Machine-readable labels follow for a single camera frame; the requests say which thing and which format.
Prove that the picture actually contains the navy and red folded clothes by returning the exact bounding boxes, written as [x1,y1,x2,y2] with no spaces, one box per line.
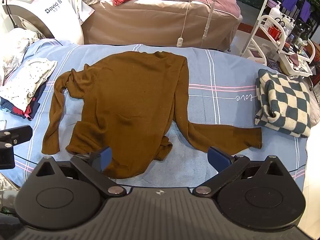
[0,82,48,122]

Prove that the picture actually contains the white pump bottle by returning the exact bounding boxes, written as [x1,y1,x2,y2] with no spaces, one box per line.
[268,1,282,28]

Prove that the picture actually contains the white floral quilt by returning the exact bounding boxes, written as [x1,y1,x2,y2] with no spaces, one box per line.
[0,27,38,78]

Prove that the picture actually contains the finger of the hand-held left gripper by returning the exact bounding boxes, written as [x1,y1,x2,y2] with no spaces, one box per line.
[0,125,33,170]

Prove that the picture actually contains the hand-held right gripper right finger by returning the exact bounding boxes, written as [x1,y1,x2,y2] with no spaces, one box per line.
[194,146,288,197]

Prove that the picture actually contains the red cup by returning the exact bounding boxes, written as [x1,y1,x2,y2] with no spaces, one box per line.
[268,24,284,41]

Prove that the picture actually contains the white pole with tube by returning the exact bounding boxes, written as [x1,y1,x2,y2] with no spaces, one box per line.
[201,0,222,48]

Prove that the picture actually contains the white salon machine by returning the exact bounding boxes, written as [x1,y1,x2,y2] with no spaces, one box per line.
[0,0,84,46]

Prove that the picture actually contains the checkered folded blanket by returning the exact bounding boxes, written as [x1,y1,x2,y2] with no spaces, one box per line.
[254,69,312,138]

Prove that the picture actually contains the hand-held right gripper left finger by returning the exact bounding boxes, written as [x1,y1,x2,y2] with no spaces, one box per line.
[32,146,127,197]

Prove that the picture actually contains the brown long-sleeved sweater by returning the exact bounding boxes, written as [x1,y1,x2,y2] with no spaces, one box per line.
[41,51,263,180]

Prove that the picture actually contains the white trolley cart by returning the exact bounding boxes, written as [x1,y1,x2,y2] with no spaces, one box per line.
[239,0,316,78]

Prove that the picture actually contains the white corded remote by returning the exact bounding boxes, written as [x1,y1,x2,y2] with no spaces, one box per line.
[176,3,191,48]

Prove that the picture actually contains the blue plaid bedsheet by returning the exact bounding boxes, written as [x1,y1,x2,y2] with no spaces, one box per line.
[0,39,312,193]

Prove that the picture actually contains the white dotted folded garment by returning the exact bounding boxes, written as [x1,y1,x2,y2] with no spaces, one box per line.
[0,57,58,112]

